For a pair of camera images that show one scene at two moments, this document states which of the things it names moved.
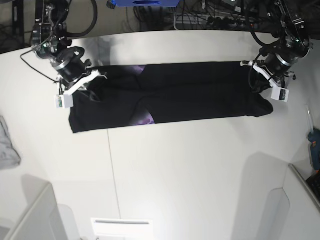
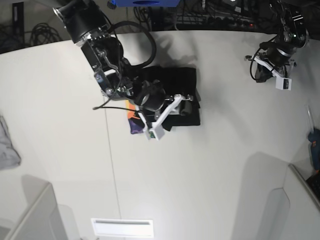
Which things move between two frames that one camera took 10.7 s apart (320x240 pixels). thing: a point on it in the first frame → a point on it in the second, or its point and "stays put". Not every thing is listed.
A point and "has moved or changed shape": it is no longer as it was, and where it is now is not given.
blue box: x=146 y=3 stays put
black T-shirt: x=135 y=96 has moved or changed shape
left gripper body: x=72 y=71 → x=152 y=103
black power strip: x=227 y=22 stays put
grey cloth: x=9 y=157 stays put
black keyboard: x=314 y=181 stays put
